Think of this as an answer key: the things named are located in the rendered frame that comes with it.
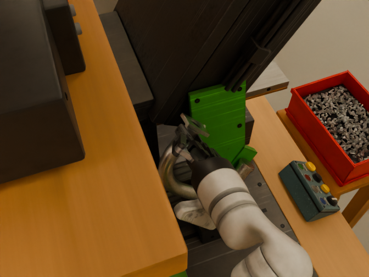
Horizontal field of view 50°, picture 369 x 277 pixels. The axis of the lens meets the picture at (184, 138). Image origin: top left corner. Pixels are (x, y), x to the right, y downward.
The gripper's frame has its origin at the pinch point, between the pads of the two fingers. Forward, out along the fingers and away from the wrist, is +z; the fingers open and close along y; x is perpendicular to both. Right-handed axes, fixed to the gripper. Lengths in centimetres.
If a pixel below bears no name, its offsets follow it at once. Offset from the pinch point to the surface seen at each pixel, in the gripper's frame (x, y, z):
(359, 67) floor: -52, -174, 127
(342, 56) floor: -52, -169, 140
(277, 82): -17.2, -22.2, 15.4
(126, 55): -2.0, 10.3, 21.3
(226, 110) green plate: -7.5, -5.3, 2.9
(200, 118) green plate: -3.4, -1.5, 2.8
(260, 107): -7, -40, 32
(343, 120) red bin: -20, -58, 21
